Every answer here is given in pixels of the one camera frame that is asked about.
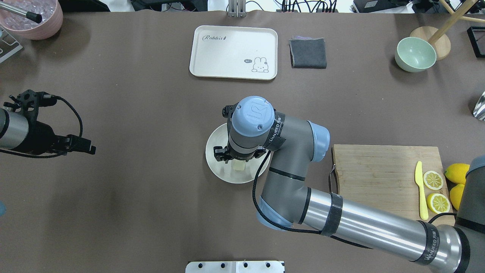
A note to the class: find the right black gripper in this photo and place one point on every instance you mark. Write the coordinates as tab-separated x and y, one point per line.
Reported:
221	152

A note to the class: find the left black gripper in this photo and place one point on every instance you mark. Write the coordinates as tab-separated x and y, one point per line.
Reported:
42	137

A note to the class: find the round white plate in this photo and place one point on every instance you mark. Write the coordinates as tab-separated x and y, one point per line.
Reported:
227	172

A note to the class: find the white steamed bun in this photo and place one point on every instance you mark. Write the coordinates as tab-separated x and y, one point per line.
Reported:
239	165

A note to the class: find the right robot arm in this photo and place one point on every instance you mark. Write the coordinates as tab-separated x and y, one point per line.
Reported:
255	129

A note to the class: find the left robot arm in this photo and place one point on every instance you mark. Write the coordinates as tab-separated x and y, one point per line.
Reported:
23	135

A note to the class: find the cream rabbit tray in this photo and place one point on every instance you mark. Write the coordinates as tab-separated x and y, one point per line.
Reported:
234	52

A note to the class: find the folded grey cloth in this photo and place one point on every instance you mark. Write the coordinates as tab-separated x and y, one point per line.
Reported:
308	53

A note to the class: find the metal rod black tip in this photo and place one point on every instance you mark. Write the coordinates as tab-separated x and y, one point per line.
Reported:
37	18

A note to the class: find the pink bowl with ice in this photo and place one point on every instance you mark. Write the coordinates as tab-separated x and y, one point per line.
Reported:
50	10

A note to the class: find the wooden cutting board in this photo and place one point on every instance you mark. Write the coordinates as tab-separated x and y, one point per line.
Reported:
382	176

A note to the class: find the yellow plastic knife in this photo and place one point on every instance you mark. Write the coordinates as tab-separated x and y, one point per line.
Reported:
418	179

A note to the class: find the lemon half slice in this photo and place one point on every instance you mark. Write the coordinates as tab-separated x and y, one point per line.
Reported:
433	180
438	203

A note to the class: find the mint green bowl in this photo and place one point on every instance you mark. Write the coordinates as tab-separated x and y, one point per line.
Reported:
414	54

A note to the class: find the whole yellow lemon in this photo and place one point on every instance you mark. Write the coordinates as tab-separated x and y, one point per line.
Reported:
456	173
456	194

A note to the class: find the wooden mug tree stand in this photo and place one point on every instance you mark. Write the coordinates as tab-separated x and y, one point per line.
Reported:
437	37

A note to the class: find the metal scoop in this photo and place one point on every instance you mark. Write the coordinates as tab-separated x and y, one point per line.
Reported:
479	109

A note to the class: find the metal cutting board handle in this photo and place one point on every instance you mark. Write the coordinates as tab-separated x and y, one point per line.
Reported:
333	181

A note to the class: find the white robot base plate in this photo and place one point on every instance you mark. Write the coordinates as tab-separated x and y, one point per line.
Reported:
251	266

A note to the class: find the white wire cup rack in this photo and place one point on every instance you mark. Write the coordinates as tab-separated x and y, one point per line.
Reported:
9	46

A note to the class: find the black tray frame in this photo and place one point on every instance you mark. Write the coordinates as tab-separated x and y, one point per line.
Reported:
476	36

